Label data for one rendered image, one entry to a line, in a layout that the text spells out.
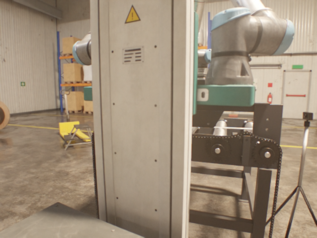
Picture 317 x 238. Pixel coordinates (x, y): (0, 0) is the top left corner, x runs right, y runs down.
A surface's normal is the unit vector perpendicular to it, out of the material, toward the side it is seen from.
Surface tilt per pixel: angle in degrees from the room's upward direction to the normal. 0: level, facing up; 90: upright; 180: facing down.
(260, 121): 90
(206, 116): 90
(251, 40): 118
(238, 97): 90
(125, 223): 90
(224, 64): 73
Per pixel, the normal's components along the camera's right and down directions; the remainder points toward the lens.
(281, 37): 0.13, 0.42
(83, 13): -0.32, 0.14
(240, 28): 0.15, 0.14
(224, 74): -0.48, -0.18
